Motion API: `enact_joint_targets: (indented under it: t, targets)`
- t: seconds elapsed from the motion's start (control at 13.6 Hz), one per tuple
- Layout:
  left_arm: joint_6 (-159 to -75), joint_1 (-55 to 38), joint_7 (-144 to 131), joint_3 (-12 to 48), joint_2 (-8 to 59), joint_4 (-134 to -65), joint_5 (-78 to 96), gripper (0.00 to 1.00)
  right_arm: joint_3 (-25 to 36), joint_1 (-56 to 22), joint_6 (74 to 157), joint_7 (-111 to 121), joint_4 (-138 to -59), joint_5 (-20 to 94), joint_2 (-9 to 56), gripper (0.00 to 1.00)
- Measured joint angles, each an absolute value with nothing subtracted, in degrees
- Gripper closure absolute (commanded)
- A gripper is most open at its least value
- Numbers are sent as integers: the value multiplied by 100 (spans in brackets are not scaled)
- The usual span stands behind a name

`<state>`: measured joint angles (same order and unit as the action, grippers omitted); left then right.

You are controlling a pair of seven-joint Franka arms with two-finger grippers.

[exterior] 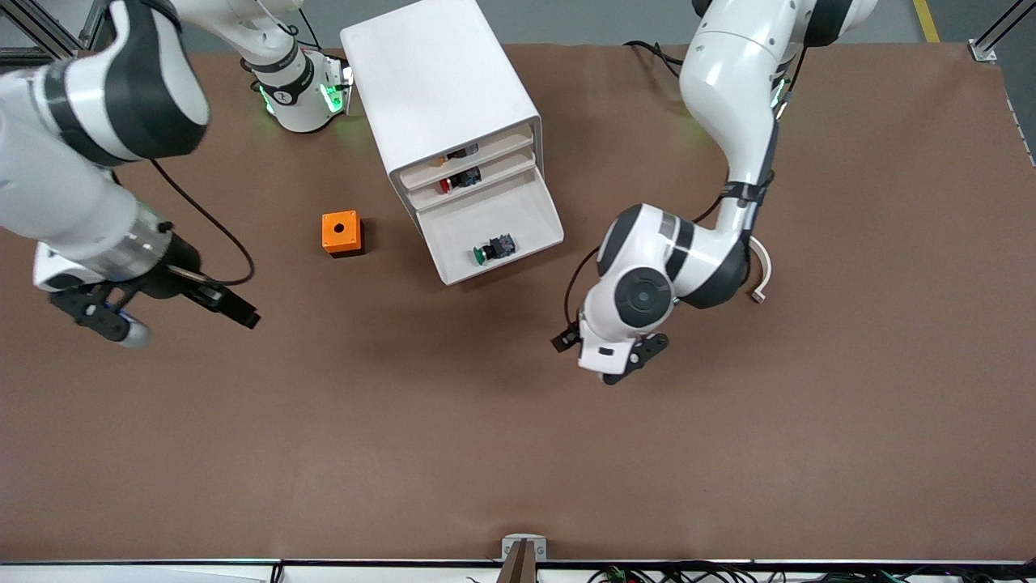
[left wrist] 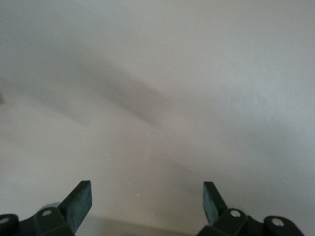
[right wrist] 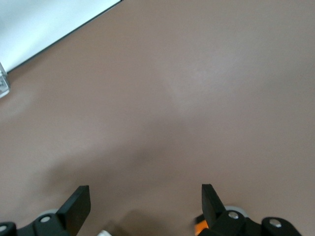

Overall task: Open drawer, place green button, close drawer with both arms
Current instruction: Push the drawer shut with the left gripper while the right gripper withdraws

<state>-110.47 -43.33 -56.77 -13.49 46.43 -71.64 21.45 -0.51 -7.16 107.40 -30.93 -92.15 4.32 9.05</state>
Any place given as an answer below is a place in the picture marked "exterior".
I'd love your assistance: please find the green push button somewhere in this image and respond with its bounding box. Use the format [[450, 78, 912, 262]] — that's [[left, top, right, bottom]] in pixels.
[[473, 235, 516, 266]]

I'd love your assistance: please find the white drawer holding green button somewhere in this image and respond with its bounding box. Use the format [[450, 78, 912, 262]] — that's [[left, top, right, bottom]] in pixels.
[[418, 168, 565, 286]]

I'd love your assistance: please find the white drawer holding red button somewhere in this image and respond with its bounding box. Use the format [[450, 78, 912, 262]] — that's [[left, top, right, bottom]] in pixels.
[[405, 142, 538, 210]]

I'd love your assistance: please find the red push button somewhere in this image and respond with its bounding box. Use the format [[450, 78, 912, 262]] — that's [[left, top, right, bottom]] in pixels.
[[439, 166, 482, 195]]

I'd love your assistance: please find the white drawer holding black part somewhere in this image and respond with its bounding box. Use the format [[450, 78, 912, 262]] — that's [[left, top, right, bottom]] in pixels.
[[401, 121, 537, 192]]

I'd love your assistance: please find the white drawer cabinet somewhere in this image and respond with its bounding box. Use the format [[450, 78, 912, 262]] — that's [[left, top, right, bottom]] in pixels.
[[340, 0, 545, 244]]

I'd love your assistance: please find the orange box with hole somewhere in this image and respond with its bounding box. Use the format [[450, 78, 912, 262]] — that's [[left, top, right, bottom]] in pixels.
[[321, 211, 366, 259]]

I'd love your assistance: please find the white table edge strip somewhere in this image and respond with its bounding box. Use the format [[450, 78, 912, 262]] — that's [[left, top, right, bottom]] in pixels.
[[0, 559, 1036, 583]]

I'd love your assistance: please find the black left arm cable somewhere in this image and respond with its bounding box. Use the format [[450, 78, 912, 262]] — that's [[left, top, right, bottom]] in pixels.
[[564, 49, 810, 329]]

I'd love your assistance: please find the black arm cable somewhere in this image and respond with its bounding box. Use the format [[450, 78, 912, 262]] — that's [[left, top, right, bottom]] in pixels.
[[148, 159, 256, 287], [564, 49, 810, 329]]

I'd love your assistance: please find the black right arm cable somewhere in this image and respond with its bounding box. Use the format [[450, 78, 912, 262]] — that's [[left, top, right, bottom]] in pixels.
[[148, 159, 256, 287]]

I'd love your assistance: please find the white half-ring pipe clamp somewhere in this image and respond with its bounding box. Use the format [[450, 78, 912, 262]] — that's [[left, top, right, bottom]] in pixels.
[[746, 239, 773, 304]]

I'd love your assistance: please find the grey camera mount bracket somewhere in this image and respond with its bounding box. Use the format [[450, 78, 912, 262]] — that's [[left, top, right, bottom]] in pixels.
[[501, 534, 548, 583]]

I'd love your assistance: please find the black cable bundle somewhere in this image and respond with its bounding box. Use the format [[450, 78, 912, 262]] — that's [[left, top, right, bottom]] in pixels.
[[587, 563, 1036, 583]]

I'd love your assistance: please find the aluminium frame post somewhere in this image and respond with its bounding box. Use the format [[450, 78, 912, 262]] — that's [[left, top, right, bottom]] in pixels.
[[0, 0, 110, 67], [969, 0, 1036, 63]]

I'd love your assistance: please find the black left base cable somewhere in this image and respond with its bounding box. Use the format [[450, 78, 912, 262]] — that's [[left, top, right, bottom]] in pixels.
[[623, 39, 689, 82]]

